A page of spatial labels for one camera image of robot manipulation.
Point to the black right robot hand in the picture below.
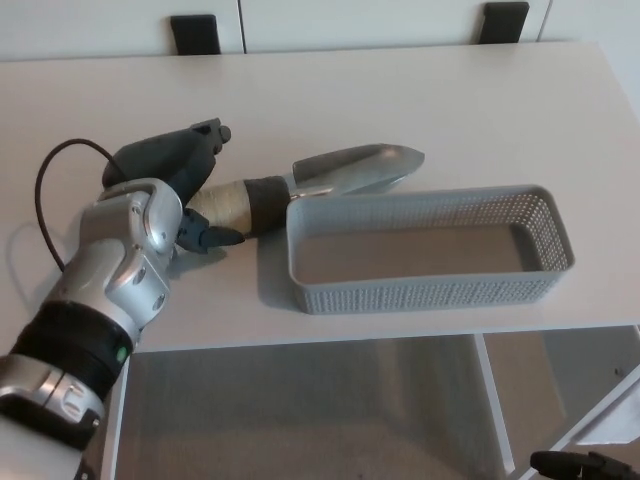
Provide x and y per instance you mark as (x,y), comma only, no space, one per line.
(585,465)

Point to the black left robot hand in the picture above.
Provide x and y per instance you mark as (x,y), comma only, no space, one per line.
(160,155)

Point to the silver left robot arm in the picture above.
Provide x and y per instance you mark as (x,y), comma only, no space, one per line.
(115,260)

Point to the white desk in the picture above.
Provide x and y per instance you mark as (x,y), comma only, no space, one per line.
(400,100)

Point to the grey perforated plastic basket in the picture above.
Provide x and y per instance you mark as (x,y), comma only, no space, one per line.
(435,295)

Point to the white cabinet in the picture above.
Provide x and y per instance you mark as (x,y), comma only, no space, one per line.
(350,25)

